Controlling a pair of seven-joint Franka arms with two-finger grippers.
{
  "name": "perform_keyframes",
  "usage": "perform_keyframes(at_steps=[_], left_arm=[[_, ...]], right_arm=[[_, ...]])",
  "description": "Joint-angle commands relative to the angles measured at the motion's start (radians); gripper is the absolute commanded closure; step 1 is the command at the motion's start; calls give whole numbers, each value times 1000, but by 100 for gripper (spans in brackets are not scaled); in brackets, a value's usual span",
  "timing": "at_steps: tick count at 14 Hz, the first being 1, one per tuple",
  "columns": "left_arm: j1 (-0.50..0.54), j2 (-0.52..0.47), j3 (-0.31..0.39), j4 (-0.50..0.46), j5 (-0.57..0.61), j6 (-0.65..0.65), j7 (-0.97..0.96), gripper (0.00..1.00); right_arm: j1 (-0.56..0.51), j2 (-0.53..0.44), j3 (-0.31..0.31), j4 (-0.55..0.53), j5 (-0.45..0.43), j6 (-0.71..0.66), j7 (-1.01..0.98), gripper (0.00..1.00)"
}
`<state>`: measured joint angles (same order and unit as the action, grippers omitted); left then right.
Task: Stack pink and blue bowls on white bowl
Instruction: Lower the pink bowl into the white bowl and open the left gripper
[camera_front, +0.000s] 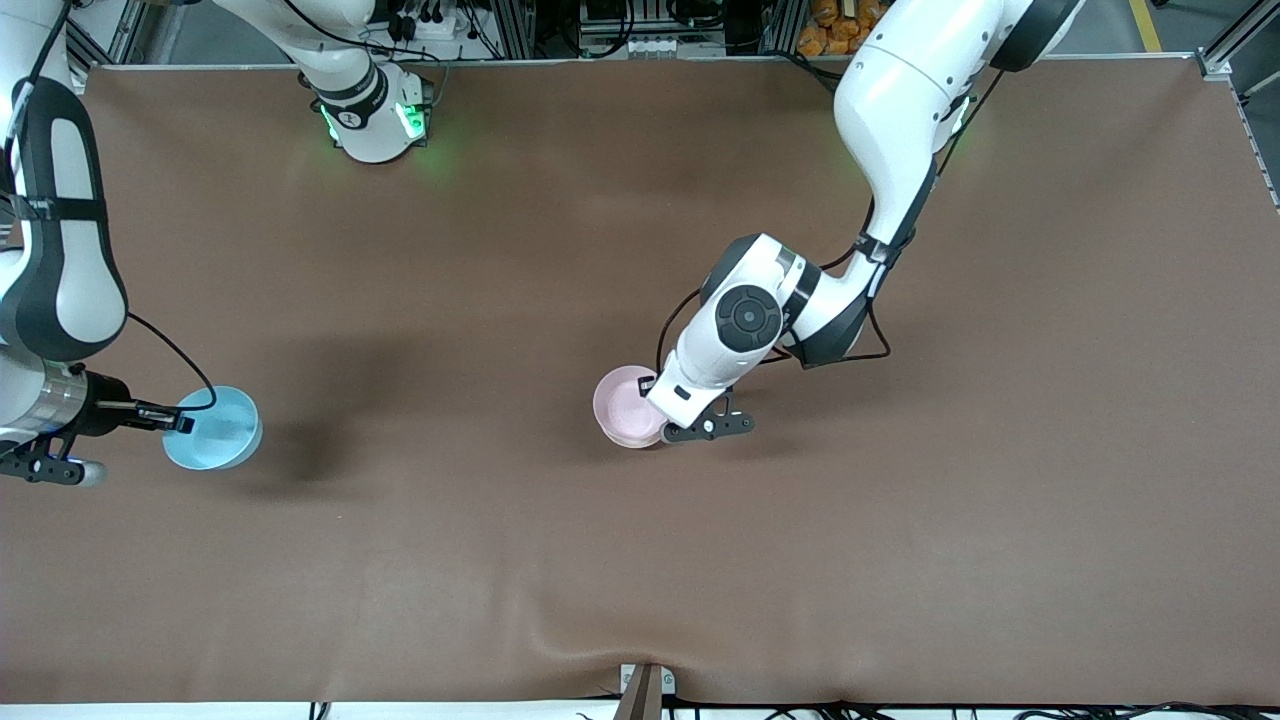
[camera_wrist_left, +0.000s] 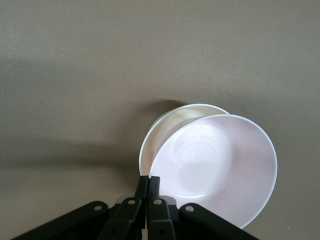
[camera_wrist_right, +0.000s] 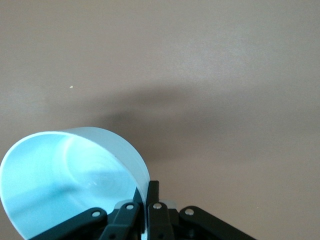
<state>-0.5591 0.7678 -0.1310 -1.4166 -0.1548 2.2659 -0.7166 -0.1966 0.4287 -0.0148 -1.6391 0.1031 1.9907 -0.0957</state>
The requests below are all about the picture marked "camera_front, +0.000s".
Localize grey electronics box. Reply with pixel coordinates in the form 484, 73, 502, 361
578, 0, 693, 58

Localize orange snack bags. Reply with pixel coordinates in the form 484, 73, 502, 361
797, 0, 893, 58

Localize blue bowl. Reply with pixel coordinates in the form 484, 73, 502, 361
163, 386, 263, 471

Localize pink bowl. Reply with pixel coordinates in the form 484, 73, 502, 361
593, 365, 669, 449

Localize metal table bracket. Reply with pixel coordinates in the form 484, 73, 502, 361
612, 662, 677, 720

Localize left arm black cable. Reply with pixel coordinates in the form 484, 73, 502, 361
655, 60, 1006, 373

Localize aluminium frame post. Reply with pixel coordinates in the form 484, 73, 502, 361
1197, 0, 1280, 211
62, 0, 151, 71

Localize brown table mat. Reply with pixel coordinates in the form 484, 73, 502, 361
0, 55, 1280, 706

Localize white power strip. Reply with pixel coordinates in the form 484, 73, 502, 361
385, 0, 463, 43

